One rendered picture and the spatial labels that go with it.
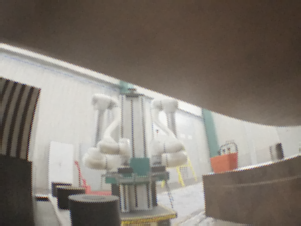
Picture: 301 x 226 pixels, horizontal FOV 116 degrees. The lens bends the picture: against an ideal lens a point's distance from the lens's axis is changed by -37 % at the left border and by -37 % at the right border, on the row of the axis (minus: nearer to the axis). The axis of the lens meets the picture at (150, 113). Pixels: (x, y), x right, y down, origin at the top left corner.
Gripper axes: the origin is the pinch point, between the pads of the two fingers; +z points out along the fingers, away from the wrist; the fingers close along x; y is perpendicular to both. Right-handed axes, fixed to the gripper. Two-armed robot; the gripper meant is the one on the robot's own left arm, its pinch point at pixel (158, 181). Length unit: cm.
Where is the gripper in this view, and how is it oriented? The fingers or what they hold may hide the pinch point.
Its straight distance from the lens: 132.1
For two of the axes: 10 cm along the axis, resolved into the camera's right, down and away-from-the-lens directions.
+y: 2.4, -4.0, -8.8
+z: 0.7, 9.1, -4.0
